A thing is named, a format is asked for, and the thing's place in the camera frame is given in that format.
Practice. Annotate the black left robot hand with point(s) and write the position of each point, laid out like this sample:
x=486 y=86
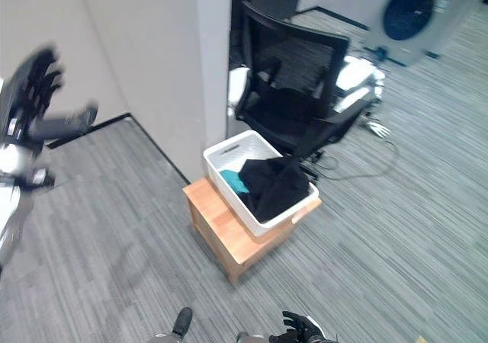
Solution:
x=26 y=91

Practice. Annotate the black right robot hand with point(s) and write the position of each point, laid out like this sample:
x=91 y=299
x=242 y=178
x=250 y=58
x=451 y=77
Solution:
x=301 y=329

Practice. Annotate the white plastic laundry basket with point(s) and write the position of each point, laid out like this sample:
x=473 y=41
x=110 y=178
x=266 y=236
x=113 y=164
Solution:
x=228 y=156

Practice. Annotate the dark left robot foot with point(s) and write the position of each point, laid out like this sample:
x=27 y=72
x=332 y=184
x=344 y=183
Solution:
x=183 y=320

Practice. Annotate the small wooden stool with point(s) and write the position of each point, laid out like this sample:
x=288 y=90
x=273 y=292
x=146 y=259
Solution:
x=221 y=225

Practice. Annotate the silver left robot leg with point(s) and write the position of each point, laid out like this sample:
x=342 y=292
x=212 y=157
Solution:
x=162 y=338

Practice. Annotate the black garment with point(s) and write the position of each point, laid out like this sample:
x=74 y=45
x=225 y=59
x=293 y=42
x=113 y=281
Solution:
x=274 y=184

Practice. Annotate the teal cloth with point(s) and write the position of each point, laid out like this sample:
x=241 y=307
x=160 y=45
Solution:
x=233 y=180

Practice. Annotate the white power strip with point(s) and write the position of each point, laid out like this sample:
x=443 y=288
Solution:
x=379 y=129

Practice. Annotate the black mesh office chair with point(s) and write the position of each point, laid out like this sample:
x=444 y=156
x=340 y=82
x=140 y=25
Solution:
x=289 y=103

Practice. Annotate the silver front-load washing machine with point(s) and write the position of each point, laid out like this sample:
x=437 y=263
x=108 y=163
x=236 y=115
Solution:
x=409 y=13

